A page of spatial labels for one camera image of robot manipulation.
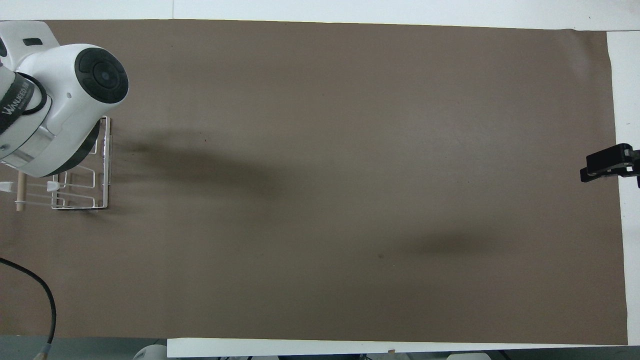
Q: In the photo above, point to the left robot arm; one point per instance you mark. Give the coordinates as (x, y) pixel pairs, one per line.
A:
(60, 85)

